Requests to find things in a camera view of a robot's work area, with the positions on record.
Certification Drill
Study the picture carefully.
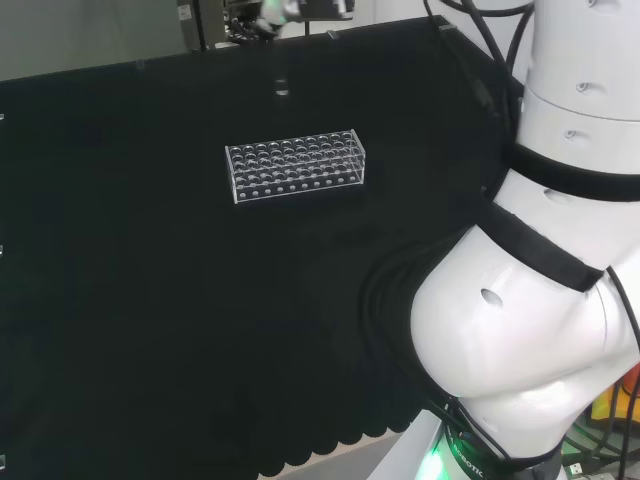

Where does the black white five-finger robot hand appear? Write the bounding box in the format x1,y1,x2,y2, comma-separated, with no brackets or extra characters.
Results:
252,0,302,39

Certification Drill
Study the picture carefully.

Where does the dark equipment stand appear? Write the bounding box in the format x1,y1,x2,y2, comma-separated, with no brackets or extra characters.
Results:
174,0,261,52

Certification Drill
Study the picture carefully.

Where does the black bench cloth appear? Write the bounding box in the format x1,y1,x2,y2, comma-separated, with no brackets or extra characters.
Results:
0,13,527,480

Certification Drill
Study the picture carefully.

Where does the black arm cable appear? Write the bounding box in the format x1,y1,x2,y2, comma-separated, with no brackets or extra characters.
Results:
422,0,535,122

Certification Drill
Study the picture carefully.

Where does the yellow stop button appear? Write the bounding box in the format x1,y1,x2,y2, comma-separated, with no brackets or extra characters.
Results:
589,363,640,426

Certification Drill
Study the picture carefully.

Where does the clear acrylic test tube rack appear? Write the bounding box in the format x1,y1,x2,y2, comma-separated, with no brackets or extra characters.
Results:
224,128,369,206

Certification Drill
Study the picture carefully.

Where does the clear glass test tube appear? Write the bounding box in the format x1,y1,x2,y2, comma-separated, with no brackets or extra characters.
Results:
273,37,292,99

